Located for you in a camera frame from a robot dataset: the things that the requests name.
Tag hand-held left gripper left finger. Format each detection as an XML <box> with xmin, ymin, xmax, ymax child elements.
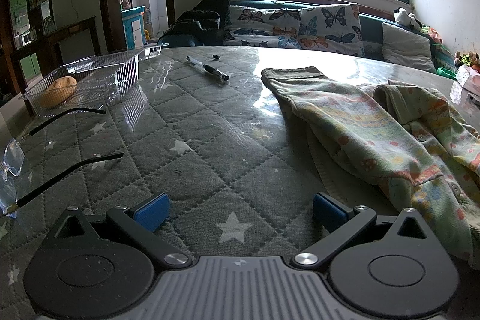
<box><xmin>45</xmin><ymin>192</ymin><xmax>194</xmax><ymax>270</ymax></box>

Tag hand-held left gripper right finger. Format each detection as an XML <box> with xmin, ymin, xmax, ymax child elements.
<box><xmin>290</xmin><ymin>192</ymin><xmax>431</xmax><ymax>270</ymax></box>

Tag pastel patterned baby garment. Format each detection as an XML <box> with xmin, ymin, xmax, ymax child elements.
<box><xmin>260</xmin><ymin>66</ymin><xmax>480</xmax><ymax>262</ymax></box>

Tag clear plastic tray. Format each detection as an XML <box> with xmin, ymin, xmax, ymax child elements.
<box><xmin>20</xmin><ymin>43</ymin><xmax>169</xmax><ymax>118</ymax></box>

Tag rimless eyeglasses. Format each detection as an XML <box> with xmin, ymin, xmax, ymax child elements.
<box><xmin>0</xmin><ymin>107</ymin><xmax>124</xmax><ymax>219</ymax></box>

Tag brown bread roll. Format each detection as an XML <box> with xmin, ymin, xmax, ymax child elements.
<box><xmin>37</xmin><ymin>76</ymin><xmax>78</xmax><ymax>108</ymax></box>

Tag black clear pen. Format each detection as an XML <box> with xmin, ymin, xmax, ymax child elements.
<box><xmin>185</xmin><ymin>55</ymin><xmax>230</xmax><ymax>84</ymax></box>

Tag grey pillow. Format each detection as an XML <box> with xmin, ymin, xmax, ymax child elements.
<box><xmin>382</xmin><ymin>22</ymin><xmax>437</xmax><ymax>73</ymax></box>

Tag butterfly print pillow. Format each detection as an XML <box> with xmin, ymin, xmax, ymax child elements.
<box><xmin>223</xmin><ymin>28</ymin><xmax>301</xmax><ymax>49</ymax></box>
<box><xmin>298</xmin><ymin>3</ymin><xmax>365</xmax><ymax>57</ymax></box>
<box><xmin>228</xmin><ymin>4</ymin><xmax>303</xmax><ymax>36</ymax></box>

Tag blue white toy cabinet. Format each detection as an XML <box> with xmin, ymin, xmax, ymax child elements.
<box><xmin>121</xmin><ymin>5</ymin><xmax>147</xmax><ymax>49</ymax></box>

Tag teal blue sofa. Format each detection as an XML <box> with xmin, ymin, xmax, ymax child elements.
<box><xmin>157</xmin><ymin>0</ymin><xmax>480</xmax><ymax>81</ymax></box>

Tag pink white tissue box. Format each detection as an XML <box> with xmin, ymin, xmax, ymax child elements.
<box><xmin>454</xmin><ymin>64</ymin><xmax>480</xmax><ymax>94</ymax></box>

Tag black clothing pile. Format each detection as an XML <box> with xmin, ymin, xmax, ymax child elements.
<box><xmin>157</xmin><ymin>0</ymin><xmax>231</xmax><ymax>48</ymax></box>

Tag dark wooden side table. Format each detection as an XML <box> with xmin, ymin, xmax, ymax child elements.
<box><xmin>45</xmin><ymin>16</ymin><xmax>101</xmax><ymax>70</ymax></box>

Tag brown plush toy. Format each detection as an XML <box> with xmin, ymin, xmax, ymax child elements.
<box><xmin>454</xmin><ymin>50</ymin><xmax>480</xmax><ymax>71</ymax></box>

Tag panda plush toy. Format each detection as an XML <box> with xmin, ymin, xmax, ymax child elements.
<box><xmin>393</xmin><ymin>7</ymin><xmax>422</xmax><ymax>31</ymax></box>

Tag dark wooden cabinet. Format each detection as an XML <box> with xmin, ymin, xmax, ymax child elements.
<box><xmin>0</xmin><ymin>0</ymin><xmax>57</xmax><ymax>97</ymax></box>

